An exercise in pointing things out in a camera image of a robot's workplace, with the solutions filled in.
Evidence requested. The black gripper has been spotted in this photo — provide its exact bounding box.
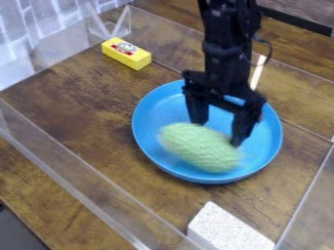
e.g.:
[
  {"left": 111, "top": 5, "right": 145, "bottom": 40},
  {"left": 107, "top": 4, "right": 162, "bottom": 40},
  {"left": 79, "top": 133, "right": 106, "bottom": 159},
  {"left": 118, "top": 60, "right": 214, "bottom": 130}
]
[{"left": 182, "top": 42, "right": 266, "bottom": 147}]

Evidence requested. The green bumpy bitter gourd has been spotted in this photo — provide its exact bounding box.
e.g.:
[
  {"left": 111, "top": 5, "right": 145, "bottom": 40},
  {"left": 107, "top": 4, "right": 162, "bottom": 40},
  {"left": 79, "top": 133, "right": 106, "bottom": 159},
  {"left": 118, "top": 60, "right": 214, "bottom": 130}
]
[{"left": 160, "top": 122, "right": 241, "bottom": 173}]

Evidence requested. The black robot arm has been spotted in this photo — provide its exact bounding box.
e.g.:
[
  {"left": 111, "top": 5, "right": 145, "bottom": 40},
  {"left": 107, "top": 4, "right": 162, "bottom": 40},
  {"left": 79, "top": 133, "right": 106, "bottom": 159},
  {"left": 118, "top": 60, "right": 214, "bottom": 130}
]
[{"left": 182, "top": 0, "right": 266, "bottom": 146}]

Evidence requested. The blue round plastic tray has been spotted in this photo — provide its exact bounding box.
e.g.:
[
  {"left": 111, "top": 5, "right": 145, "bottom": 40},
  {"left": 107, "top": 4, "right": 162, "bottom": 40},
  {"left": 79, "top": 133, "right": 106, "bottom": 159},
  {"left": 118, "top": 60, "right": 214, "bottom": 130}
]
[{"left": 133, "top": 80, "right": 284, "bottom": 185}]

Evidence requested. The yellow rectangular block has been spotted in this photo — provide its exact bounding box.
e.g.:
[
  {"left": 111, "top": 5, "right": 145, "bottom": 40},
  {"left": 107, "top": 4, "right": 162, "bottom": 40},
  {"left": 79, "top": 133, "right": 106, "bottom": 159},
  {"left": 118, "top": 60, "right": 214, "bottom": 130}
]
[{"left": 102, "top": 37, "right": 152, "bottom": 70}]

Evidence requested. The white speckled foam block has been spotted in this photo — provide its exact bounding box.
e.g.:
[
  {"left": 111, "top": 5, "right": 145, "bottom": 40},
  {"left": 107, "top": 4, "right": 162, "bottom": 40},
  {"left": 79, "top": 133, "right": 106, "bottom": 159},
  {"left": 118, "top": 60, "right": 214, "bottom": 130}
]
[{"left": 188, "top": 201, "right": 276, "bottom": 250}]

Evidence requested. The black cable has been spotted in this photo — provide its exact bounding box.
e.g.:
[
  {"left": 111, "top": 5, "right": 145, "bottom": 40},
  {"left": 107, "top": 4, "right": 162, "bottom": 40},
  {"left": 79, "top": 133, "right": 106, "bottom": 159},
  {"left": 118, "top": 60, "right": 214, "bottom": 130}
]
[{"left": 244, "top": 32, "right": 274, "bottom": 67}]

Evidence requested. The clear acrylic enclosure wall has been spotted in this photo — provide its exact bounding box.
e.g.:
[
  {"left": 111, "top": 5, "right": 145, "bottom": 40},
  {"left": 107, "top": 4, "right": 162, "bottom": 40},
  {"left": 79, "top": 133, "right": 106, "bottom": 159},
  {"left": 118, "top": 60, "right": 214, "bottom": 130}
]
[{"left": 0, "top": 0, "right": 334, "bottom": 250}]

